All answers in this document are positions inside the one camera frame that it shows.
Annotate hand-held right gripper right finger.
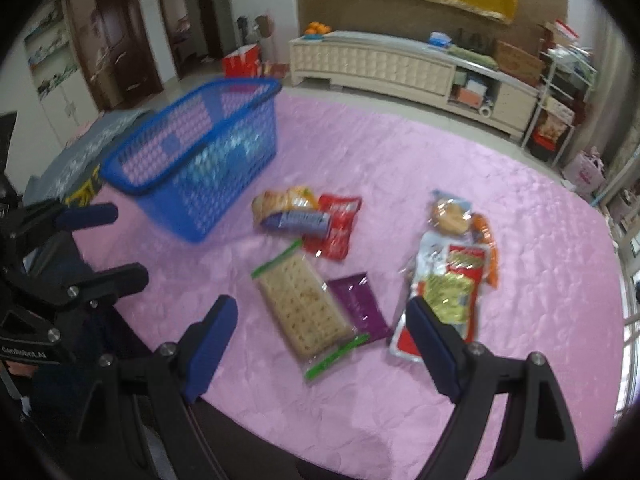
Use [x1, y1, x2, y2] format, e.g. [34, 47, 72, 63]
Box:
[404, 296, 586, 480]

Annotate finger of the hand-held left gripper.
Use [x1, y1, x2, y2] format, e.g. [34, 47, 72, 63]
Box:
[10, 262, 150, 322]
[0, 200, 119, 252]

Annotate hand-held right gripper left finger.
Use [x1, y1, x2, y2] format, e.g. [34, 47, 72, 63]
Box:
[97, 295, 239, 480]

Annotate red packet yellow-green label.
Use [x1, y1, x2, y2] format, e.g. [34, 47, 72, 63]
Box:
[389, 230, 493, 363]

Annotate purple snack packet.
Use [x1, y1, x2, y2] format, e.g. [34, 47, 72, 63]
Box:
[327, 272, 393, 343]

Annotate clear cracker packet green ends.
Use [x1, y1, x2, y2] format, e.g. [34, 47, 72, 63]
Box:
[251, 240, 372, 386]

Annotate orange snack packet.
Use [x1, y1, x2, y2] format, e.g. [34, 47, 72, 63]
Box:
[470, 214, 501, 290]

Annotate bun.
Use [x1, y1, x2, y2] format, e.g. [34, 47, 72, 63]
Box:
[430, 190, 473, 236]

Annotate blue plastic basket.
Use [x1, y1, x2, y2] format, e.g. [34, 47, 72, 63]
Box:
[98, 77, 283, 245]

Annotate grey lace-trimmed cloth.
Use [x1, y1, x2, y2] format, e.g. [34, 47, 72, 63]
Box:
[22, 109, 156, 206]

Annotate red snack packet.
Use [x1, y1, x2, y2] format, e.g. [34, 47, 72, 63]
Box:
[301, 194, 363, 261]

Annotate small blue snack packet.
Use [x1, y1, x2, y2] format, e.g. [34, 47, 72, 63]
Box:
[262, 209, 332, 237]

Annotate yellow snack packet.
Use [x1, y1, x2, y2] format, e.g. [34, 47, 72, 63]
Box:
[251, 186, 321, 223]

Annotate dark wooden door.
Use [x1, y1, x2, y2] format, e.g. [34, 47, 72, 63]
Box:
[62, 0, 166, 113]

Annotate pink quilted mat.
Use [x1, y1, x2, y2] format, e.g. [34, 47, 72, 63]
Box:
[65, 87, 623, 480]

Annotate red paper bag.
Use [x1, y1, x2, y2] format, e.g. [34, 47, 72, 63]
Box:
[221, 44, 263, 80]

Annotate pink gift bag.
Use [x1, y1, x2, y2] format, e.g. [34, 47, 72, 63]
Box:
[562, 146, 607, 201]

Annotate white metal shelf rack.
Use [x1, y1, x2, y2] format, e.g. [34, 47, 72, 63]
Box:
[522, 45, 598, 166]

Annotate cream TV cabinet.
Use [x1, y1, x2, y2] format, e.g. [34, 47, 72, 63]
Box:
[287, 30, 543, 142]

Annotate green cushion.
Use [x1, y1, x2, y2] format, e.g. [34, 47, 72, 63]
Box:
[447, 45, 500, 72]

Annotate brown cardboard box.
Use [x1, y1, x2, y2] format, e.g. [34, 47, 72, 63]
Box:
[495, 40, 546, 86]

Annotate red white carton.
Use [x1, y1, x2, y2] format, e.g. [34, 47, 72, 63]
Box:
[539, 19, 581, 51]

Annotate white wall shelf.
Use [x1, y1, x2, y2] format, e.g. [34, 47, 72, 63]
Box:
[22, 0, 81, 101]

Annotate dark wooden door frame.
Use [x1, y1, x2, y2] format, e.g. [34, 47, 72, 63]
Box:
[152, 0, 226, 81]

